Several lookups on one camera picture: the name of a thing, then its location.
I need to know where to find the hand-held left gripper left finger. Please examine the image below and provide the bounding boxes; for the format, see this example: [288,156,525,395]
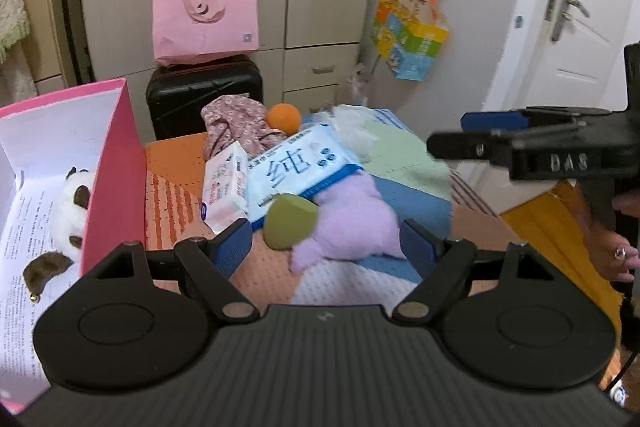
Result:
[82,222,261,323]

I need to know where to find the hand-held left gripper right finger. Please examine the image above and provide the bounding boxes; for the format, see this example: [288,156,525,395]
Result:
[392,218,561,325]

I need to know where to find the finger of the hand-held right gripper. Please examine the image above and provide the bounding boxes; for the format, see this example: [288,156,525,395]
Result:
[426,131,516,168]
[460,107,626,134]

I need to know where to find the green egg-shaped sponge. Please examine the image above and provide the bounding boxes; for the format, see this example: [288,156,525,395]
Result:
[263,193,321,251]

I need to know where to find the purple plush toy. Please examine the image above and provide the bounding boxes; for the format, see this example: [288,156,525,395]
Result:
[290,172,405,273]

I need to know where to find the orange ball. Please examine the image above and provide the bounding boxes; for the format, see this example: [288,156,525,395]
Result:
[265,103,303,135]

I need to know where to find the pink cardboard box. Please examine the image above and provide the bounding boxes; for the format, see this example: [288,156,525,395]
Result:
[0,78,148,413]

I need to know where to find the person's right hand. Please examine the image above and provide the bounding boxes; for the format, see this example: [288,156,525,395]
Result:
[589,193,640,284]

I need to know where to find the small pink white wipes pack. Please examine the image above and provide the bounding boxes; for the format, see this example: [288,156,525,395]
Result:
[201,142,251,233]

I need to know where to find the yellow cloth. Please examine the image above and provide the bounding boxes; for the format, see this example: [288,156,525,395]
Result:
[500,179,626,383]

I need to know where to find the large blue white wipes pack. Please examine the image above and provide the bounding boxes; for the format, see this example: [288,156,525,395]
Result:
[246,123,365,232]

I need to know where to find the white door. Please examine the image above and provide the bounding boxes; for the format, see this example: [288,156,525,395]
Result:
[482,0,640,112]

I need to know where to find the colourful paper bag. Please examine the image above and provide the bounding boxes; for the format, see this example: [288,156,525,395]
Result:
[370,0,451,82]

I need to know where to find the white plastic bag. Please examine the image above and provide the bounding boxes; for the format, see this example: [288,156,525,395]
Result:
[320,104,381,162]

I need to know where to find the floral pink cloth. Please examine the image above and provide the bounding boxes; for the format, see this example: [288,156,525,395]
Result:
[201,96,288,158]

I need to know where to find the clear plastic bag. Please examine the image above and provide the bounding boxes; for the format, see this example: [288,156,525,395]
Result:
[347,63,377,102]

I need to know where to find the black suitcase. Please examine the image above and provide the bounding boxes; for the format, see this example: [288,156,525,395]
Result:
[146,54,264,142]

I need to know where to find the panda plush toy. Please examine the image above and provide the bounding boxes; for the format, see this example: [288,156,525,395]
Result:
[52,167,98,263]

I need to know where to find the brown plush toy with bell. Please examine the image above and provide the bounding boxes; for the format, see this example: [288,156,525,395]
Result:
[22,252,76,305]

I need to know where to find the metal door handle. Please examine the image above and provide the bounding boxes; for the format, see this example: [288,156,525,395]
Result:
[550,0,591,42]

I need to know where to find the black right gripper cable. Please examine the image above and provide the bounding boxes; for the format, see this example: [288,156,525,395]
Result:
[604,346,640,394]

